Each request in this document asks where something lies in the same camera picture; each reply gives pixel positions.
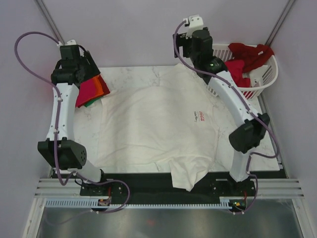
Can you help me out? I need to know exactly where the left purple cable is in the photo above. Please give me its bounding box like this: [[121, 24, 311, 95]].
[[14, 31, 131, 214]]

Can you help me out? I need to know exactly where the white t shirt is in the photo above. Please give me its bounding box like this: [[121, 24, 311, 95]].
[[94, 64, 219, 191]]

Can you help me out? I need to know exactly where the dark red crumpled shirt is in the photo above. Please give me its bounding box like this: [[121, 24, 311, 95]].
[[228, 43, 274, 73]]

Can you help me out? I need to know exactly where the magenta crumpled shirt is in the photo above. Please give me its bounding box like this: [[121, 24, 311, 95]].
[[225, 59, 251, 88]]

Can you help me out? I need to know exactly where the white plastic laundry basket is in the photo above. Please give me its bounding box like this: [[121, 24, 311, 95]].
[[213, 44, 278, 100]]

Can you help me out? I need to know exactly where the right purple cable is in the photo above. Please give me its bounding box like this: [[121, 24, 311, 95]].
[[172, 20, 281, 215]]

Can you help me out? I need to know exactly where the white slotted cable duct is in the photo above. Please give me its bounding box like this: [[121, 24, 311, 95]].
[[45, 198, 246, 209]]

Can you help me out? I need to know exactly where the green folded shirt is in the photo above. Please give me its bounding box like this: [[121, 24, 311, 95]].
[[84, 98, 100, 107]]

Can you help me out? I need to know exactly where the aluminium frame rail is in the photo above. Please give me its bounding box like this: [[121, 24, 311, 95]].
[[35, 178, 304, 199]]

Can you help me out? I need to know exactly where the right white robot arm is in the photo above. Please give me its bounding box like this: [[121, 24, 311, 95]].
[[173, 15, 270, 195]]

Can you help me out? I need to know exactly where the orange folded shirt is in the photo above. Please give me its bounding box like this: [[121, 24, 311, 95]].
[[93, 75, 104, 99]]

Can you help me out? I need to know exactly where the purple cable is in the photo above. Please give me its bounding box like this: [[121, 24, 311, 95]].
[[172, 20, 281, 215], [14, 31, 131, 214]]

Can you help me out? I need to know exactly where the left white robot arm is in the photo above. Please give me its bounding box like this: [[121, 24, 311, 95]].
[[37, 44, 110, 195]]

